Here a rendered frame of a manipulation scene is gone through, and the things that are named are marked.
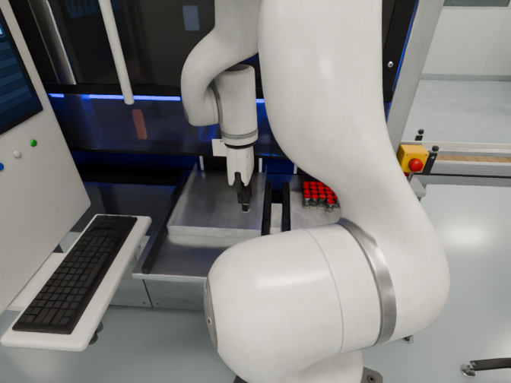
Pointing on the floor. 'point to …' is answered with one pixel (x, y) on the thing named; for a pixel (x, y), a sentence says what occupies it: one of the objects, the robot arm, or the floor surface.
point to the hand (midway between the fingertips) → (244, 194)
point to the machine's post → (411, 66)
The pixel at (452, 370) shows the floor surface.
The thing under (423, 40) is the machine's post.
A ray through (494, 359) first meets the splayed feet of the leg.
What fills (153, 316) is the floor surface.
